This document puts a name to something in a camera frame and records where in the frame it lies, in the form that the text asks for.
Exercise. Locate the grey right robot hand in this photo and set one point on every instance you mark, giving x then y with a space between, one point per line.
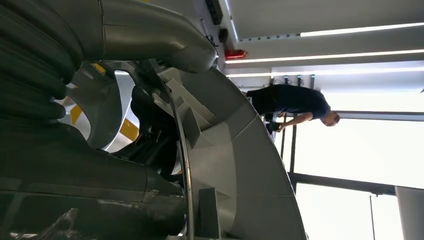
66 172

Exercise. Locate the black phone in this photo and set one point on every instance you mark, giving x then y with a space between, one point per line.
274 127

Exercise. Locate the person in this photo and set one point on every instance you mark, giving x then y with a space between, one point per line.
291 99

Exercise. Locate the grey roller blind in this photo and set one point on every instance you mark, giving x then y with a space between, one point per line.
410 215

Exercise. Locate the red wall device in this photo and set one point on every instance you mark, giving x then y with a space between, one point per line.
236 54

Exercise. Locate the black wall device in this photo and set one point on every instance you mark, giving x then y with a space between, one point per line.
223 35
214 11

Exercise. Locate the vertical wall light strip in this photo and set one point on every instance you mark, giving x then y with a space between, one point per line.
364 29
331 72
331 56

